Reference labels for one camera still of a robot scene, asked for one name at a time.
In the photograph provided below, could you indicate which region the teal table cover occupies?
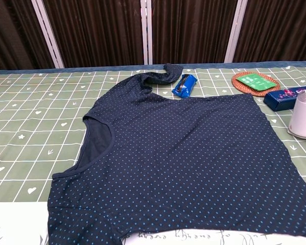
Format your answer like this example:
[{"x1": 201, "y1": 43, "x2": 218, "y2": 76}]
[{"x1": 0, "y1": 60, "x2": 306, "y2": 75}]

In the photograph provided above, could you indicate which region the green grid tablecloth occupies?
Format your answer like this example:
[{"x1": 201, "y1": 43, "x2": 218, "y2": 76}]
[{"x1": 0, "y1": 65, "x2": 306, "y2": 245}]

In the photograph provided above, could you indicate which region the long dark blue box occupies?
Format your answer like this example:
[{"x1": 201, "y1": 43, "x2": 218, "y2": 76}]
[{"x1": 263, "y1": 86, "x2": 306, "y2": 112}]

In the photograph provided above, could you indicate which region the blue snack packet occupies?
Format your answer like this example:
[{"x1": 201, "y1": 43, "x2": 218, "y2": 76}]
[{"x1": 171, "y1": 73, "x2": 198, "y2": 99}]

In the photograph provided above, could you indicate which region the round woven brown coaster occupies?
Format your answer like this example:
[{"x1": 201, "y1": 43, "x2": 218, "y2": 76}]
[{"x1": 231, "y1": 72, "x2": 281, "y2": 97}]

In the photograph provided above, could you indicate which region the white partition frame post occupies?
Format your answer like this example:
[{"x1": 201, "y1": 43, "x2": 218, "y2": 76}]
[
  {"x1": 223, "y1": 0, "x2": 248, "y2": 63},
  {"x1": 30, "y1": 0, "x2": 65, "y2": 69},
  {"x1": 140, "y1": 0, "x2": 154, "y2": 65}
]

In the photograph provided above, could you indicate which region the dark blue dotted shirt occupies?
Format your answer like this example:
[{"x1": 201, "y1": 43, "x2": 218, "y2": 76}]
[{"x1": 47, "y1": 63, "x2": 306, "y2": 245}]

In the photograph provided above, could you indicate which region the green foil packet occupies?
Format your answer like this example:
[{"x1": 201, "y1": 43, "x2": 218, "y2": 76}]
[{"x1": 236, "y1": 73, "x2": 277, "y2": 91}]

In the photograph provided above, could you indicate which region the dark brown curtain panel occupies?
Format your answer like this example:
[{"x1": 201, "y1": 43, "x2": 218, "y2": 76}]
[
  {"x1": 0, "y1": 0, "x2": 54, "y2": 72},
  {"x1": 151, "y1": 0, "x2": 238, "y2": 64},
  {"x1": 42, "y1": 0, "x2": 145, "y2": 68},
  {"x1": 233, "y1": 0, "x2": 306, "y2": 63}
]

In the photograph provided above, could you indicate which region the white handheld steam iron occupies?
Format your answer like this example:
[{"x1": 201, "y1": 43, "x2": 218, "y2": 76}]
[{"x1": 287, "y1": 88, "x2": 306, "y2": 141}]

